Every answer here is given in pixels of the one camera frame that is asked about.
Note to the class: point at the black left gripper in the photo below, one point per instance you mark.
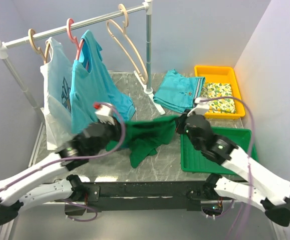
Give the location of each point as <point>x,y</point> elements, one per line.
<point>117,129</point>

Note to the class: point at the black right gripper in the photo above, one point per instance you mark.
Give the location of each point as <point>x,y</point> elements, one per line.
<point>180,121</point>

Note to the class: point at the green plastic tray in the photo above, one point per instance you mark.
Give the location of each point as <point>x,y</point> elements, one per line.
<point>193,161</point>

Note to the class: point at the green t shirt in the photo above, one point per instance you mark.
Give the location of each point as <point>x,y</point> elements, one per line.
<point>144,137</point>

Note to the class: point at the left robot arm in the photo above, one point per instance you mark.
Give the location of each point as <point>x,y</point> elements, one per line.
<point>28,188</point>

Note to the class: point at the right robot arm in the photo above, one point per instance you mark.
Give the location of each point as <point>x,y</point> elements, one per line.
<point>264,191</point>

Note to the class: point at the folded teal shirt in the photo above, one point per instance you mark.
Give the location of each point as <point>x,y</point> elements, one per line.
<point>177,92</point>

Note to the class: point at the light blue t shirt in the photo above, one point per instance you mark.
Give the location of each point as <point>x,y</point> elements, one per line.
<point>92,83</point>

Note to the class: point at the white t shirt blue print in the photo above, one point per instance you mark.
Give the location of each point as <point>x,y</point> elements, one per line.
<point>57,73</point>

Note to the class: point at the pink plastic hanger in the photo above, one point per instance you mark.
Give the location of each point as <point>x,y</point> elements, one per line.
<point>73,39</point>

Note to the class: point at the yellow plastic bin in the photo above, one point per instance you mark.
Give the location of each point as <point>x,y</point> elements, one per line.
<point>224,75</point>

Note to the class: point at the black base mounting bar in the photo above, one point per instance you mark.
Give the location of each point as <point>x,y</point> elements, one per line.
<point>153,195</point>

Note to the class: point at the white metal clothes rack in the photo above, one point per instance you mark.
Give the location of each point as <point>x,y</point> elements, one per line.
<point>4,46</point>

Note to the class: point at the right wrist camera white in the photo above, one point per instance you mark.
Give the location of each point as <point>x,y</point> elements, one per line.
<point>201,106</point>

